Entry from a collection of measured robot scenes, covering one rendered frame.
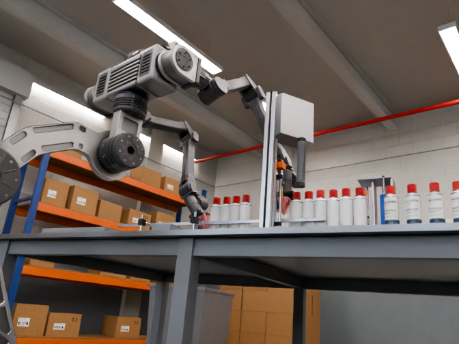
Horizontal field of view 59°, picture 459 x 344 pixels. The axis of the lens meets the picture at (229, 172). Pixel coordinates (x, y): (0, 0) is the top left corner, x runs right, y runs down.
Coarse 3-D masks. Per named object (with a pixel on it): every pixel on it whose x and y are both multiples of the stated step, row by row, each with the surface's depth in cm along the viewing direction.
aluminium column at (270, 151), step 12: (276, 96) 176; (264, 132) 171; (264, 144) 170; (276, 144) 170; (264, 156) 168; (276, 156) 169; (264, 168) 166; (276, 168) 168; (264, 180) 164; (264, 192) 162; (264, 204) 161; (264, 216) 159
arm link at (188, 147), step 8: (192, 136) 223; (184, 144) 222; (192, 144) 222; (184, 152) 217; (192, 152) 218; (184, 160) 212; (192, 160) 214; (184, 168) 208; (192, 168) 210; (184, 176) 204; (192, 176) 205; (184, 184) 199; (184, 192) 199
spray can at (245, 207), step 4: (244, 196) 183; (248, 196) 183; (244, 200) 182; (248, 200) 182; (240, 204) 182; (244, 204) 181; (248, 204) 181; (240, 208) 181; (244, 208) 180; (248, 208) 180; (240, 212) 180; (244, 212) 179; (248, 212) 180; (240, 216) 180; (244, 216) 179; (248, 216) 179; (240, 224) 178; (244, 224) 178; (248, 224) 178
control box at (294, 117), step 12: (288, 96) 173; (276, 108) 174; (288, 108) 172; (300, 108) 175; (312, 108) 178; (276, 120) 171; (288, 120) 170; (300, 120) 173; (312, 120) 176; (276, 132) 169; (288, 132) 168; (300, 132) 171; (312, 132) 174; (288, 144) 176
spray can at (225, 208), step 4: (224, 200) 188; (228, 200) 188; (224, 204) 187; (228, 204) 188; (224, 208) 186; (228, 208) 186; (224, 212) 185; (228, 212) 185; (220, 216) 186; (224, 216) 184; (228, 216) 185; (220, 220) 185; (228, 224) 184; (220, 228) 184; (224, 228) 183; (228, 228) 183
